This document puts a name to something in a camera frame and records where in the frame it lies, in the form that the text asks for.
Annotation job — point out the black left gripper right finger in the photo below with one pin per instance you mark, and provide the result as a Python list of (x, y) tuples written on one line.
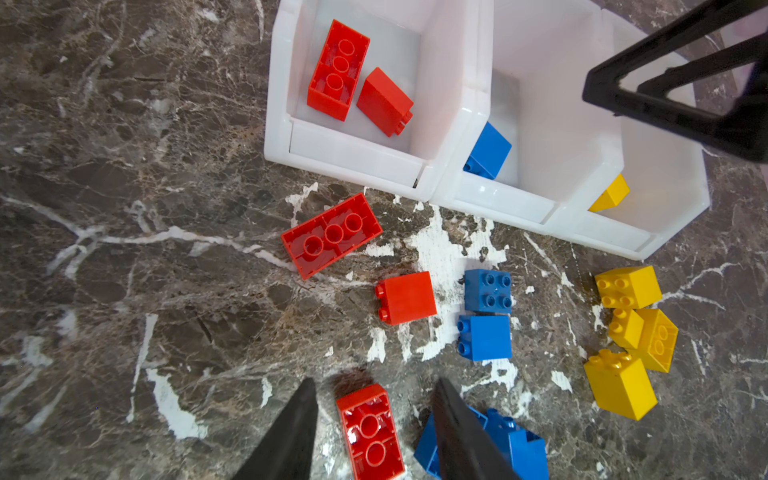
[(465, 450)]

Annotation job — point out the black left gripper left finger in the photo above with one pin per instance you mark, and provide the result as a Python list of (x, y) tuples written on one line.
[(285, 452)]

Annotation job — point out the blue lego brick diagonal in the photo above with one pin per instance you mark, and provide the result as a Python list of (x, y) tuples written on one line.
[(523, 450)]

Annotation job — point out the red lego brick hollow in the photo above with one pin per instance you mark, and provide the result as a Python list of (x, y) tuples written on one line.
[(370, 434)]

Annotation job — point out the blue lego brick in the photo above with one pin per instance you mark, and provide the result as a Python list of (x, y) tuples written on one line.
[(484, 338), (488, 291), (489, 153)]

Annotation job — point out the small red lego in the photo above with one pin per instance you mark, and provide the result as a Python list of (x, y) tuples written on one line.
[(384, 103)]

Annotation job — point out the long red lego brick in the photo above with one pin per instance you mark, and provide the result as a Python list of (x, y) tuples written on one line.
[(334, 81)]

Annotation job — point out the white right bin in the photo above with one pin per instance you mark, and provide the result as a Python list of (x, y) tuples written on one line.
[(665, 172)]

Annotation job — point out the white bin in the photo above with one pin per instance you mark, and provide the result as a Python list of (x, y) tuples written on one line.
[(665, 172), (524, 105), (437, 52)]

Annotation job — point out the blue lego brick top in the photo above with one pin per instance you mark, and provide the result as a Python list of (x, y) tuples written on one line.
[(488, 291)]

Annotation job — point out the small red lego brick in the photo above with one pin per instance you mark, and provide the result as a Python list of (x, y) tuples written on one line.
[(406, 298)]

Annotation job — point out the white middle bin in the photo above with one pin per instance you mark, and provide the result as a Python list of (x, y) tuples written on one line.
[(524, 105)]

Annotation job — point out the yellow lego brick pair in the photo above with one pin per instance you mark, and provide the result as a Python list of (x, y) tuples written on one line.
[(647, 334)]

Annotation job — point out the white left bin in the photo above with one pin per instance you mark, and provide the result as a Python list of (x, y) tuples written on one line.
[(437, 52)]

